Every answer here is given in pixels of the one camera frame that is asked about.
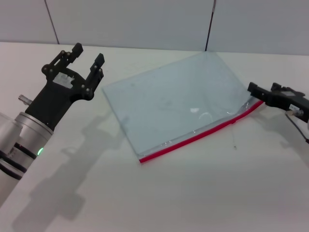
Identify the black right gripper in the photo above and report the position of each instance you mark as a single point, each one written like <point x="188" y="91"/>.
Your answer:
<point x="285" y="100"/>

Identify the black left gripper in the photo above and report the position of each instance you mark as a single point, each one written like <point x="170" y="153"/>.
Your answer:
<point x="54" y="96"/>

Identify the clear document bag red zipper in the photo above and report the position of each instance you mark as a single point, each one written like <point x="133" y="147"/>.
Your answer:
<point x="173" y="101"/>

